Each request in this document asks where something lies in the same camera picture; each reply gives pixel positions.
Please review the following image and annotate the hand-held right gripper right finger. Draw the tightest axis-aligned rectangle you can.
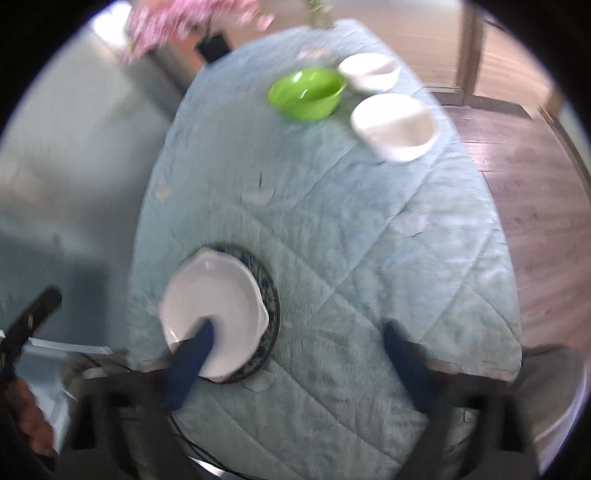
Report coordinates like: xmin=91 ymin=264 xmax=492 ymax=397
xmin=383 ymin=320 xmax=541 ymax=480

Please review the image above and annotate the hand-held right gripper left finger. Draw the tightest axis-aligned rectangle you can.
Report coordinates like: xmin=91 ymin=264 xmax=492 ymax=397
xmin=69 ymin=318 xmax=218 ymax=480

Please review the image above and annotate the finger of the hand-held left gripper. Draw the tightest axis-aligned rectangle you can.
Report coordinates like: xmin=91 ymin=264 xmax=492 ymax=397
xmin=0 ymin=286 xmax=63 ymax=365

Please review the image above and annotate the white scalloped plate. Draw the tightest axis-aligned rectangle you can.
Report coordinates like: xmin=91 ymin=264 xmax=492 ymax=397
xmin=159 ymin=247 xmax=269 ymax=383

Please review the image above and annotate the blue patterned plate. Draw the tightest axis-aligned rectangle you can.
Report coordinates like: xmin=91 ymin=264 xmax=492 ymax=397
xmin=203 ymin=242 xmax=282 ymax=384

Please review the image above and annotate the large white bowl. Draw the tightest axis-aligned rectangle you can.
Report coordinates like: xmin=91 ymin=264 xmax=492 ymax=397
xmin=350 ymin=93 xmax=441 ymax=162

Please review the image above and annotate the green plastic bowl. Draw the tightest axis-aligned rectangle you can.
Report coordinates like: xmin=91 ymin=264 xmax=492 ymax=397
xmin=268 ymin=67 xmax=348 ymax=121

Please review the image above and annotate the small white bowl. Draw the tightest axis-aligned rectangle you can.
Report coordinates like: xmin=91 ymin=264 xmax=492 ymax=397
xmin=338 ymin=53 xmax=402 ymax=92

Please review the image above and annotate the person's left hand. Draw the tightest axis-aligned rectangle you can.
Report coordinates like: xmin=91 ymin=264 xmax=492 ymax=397
xmin=7 ymin=376 xmax=58 ymax=457

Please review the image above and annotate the light blue quilted blanket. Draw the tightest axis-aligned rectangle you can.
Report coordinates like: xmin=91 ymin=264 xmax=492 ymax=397
xmin=127 ymin=18 xmax=525 ymax=474

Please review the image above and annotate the grey cushioned chair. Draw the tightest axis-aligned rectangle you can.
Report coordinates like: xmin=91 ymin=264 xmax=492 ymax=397
xmin=512 ymin=346 xmax=585 ymax=467

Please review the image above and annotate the potted pink blossom tree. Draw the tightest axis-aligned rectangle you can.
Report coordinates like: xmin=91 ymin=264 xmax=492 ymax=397
xmin=122 ymin=0 xmax=275 ymax=63

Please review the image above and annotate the glass vase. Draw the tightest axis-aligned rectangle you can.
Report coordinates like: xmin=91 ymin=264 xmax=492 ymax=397
xmin=302 ymin=0 xmax=338 ymax=29

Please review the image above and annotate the wooden door frame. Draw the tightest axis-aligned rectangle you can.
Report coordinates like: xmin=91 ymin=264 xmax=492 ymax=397
xmin=455 ymin=4 xmax=485 ymax=93

